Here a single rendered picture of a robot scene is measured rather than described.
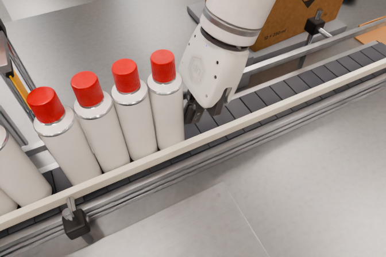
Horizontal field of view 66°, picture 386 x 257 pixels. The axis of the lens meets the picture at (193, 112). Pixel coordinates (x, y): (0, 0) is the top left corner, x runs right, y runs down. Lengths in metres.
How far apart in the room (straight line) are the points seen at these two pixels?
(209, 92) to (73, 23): 0.64
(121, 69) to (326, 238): 0.42
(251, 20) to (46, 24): 0.74
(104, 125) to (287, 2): 0.53
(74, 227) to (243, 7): 0.37
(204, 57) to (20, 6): 0.81
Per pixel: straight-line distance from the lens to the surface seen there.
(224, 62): 0.41
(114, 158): 0.49
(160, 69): 0.40
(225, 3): 0.39
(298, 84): 0.70
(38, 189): 0.51
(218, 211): 0.50
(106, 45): 0.88
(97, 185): 0.50
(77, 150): 0.45
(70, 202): 0.50
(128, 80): 0.39
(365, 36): 1.00
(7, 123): 0.62
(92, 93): 0.39
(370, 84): 0.77
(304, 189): 0.60
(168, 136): 0.50
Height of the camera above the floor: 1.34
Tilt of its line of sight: 50 degrees down
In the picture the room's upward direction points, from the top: straight up
